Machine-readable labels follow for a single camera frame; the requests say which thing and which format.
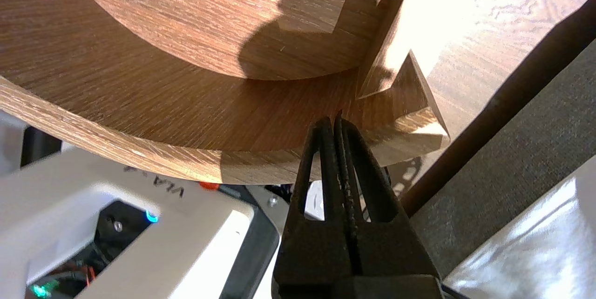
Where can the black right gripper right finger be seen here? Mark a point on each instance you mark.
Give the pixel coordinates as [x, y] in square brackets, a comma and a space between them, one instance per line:
[396, 252]

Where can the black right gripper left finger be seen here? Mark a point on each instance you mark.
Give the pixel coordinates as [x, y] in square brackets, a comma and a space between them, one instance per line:
[312, 252]

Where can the curved wooden table drawer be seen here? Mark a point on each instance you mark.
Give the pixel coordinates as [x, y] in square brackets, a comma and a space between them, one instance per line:
[139, 122]

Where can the white grey robot base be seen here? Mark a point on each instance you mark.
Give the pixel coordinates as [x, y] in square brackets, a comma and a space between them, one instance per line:
[163, 252]

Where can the white bed sheet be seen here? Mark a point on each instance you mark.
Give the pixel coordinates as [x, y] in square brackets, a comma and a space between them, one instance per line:
[535, 252]

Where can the grey upholstered bed headboard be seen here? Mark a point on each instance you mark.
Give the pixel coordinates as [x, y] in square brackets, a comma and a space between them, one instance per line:
[512, 173]

